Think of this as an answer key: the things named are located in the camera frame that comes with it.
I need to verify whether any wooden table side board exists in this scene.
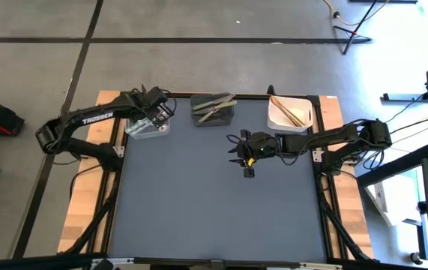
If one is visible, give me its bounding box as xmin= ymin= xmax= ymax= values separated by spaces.
xmin=58 ymin=89 xmax=123 ymax=254
xmin=310 ymin=95 xmax=374 ymax=260

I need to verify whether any white box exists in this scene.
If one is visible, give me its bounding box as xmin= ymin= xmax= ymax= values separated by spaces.
xmin=364 ymin=168 xmax=424 ymax=227

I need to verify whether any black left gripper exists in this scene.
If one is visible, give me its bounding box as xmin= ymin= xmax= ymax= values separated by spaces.
xmin=138 ymin=85 xmax=177 ymax=131

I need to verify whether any black table frame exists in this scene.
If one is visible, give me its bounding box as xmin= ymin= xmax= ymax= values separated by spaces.
xmin=58 ymin=85 xmax=376 ymax=270

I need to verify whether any clear plastic bin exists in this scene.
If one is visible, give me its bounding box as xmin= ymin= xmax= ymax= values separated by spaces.
xmin=124 ymin=112 xmax=172 ymax=140

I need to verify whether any white plastic bin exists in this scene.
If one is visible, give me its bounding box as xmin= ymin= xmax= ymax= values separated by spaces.
xmin=266 ymin=94 xmax=314 ymax=133

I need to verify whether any black tripod stand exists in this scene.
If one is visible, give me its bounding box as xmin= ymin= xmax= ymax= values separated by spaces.
xmin=332 ymin=0 xmax=380 ymax=56

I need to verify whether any aluminium extrusion bar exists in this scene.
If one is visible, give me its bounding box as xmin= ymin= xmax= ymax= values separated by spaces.
xmin=91 ymin=256 xmax=344 ymax=270

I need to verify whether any grey plastic bin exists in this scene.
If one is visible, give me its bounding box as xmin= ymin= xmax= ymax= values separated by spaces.
xmin=190 ymin=92 xmax=236 ymax=128

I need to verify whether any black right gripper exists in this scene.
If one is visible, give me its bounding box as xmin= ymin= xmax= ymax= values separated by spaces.
xmin=227 ymin=128 xmax=256 ymax=179

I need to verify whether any black stand base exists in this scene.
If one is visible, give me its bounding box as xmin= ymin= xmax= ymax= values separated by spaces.
xmin=381 ymin=92 xmax=428 ymax=103

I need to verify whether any yellow extension cable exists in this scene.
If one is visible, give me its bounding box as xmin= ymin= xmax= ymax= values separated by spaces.
xmin=322 ymin=0 xmax=391 ymax=27

